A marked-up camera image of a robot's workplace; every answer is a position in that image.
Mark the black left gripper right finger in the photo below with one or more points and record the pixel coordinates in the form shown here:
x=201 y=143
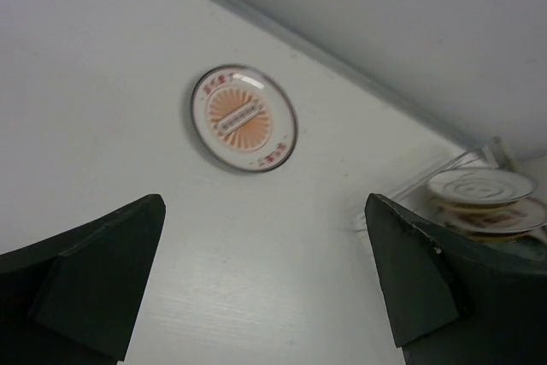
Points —
x=451 y=300

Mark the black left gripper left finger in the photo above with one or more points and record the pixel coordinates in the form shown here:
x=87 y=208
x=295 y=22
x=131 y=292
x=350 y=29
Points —
x=74 y=298

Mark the yellow patterned plate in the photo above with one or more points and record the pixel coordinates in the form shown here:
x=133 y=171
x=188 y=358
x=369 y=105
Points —
x=503 y=219

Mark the white plate ring pattern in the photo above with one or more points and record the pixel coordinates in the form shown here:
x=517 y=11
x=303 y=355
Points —
x=481 y=186

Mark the white plate orange sunburst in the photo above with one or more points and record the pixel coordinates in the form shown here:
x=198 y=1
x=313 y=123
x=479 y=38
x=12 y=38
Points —
x=244 y=118

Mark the silver wire dish rack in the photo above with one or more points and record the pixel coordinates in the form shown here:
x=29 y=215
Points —
x=493 y=153

